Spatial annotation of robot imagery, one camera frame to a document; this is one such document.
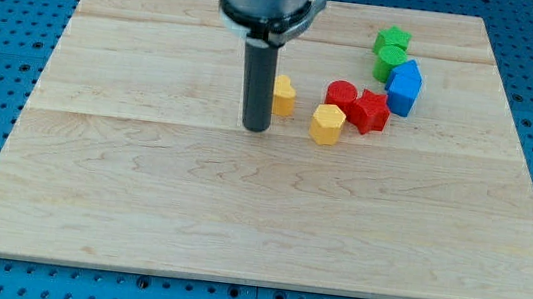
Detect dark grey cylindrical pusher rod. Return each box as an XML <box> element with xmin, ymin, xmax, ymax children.
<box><xmin>242</xmin><ymin>44</ymin><xmax>279</xmax><ymax>133</ymax></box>

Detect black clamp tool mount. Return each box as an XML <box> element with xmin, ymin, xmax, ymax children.
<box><xmin>218</xmin><ymin>0</ymin><xmax>328</xmax><ymax>49</ymax></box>

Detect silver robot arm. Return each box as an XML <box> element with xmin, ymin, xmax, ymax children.
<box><xmin>218</xmin><ymin>0</ymin><xmax>328</xmax><ymax>133</ymax></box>

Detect yellow heart block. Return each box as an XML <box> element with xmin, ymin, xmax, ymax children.
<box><xmin>272</xmin><ymin>75</ymin><xmax>297</xmax><ymax>117</ymax></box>

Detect red cylinder block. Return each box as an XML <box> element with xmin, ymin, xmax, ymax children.
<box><xmin>324</xmin><ymin>80</ymin><xmax>358</xmax><ymax>113</ymax></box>

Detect yellow hexagon block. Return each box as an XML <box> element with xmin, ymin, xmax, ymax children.
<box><xmin>309</xmin><ymin>104</ymin><xmax>346</xmax><ymax>146</ymax></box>

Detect red star block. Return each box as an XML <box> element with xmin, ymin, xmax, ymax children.
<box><xmin>348</xmin><ymin>89</ymin><xmax>391</xmax><ymax>134</ymax></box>

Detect green cylinder block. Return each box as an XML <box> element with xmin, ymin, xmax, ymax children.
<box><xmin>372</xmin><ymin>45</ymin><xmax>407</xmax><ymax>82</ymax></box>

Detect green star block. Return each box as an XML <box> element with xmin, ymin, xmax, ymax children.
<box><xmin>372</xmin><ymin>25</ymin><xmax>411</xmax><ymax>54</ymax></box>

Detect blue pentagon block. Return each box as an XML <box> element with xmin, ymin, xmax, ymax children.
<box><xmin>385</xmin><ymin>60</ymin><xmax>422</xmax><ymax>117</ymax></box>

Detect wooden board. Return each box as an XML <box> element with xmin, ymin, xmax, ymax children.
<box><xmin>0</xmin><ymin>0</ymin><xmax>533</xmax><ymax>299</ymax></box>

